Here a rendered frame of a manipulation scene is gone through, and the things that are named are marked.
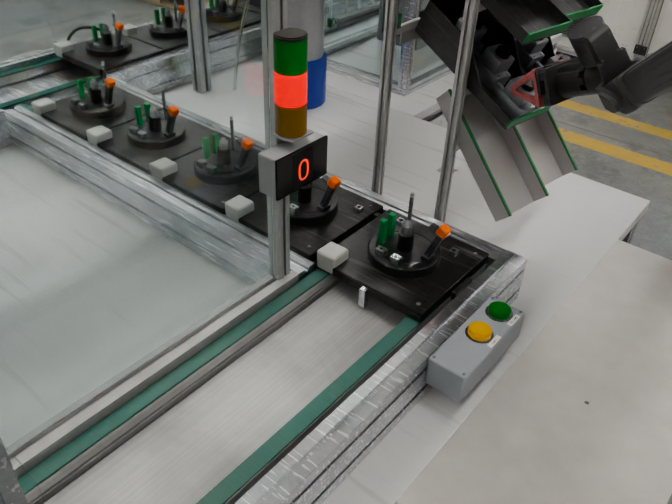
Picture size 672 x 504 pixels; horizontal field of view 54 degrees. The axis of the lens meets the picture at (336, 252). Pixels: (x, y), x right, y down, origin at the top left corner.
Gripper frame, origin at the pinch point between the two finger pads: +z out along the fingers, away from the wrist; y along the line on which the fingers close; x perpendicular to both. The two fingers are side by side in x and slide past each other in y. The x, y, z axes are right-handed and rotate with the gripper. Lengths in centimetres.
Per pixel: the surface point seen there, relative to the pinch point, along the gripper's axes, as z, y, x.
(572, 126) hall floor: 163, -250, 63
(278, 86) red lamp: 5, 49, -12
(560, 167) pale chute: 10.9, -22.7, 22.3
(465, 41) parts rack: 4.5, 8.0, -10.6
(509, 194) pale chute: 9.3, -2.2, 22.0
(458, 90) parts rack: 8.4, 8.0, -2.1
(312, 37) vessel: 84, -17, -20
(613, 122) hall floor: 152, -276, 68
